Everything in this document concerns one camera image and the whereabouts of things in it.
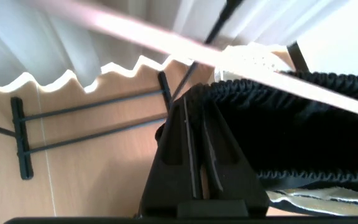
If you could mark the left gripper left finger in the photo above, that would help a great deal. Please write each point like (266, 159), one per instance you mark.
(172, 183)

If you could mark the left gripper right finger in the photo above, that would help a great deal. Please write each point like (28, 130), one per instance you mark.
(235, 183)

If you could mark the black shorts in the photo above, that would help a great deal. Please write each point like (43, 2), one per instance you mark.
(291, 140)

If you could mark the pink clothes hanger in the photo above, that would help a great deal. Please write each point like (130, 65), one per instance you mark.
(166, 37)

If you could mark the black clothes rack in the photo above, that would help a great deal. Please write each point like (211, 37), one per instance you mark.
(22, 140)

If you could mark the white curtain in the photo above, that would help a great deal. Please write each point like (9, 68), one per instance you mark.
(42, 46)

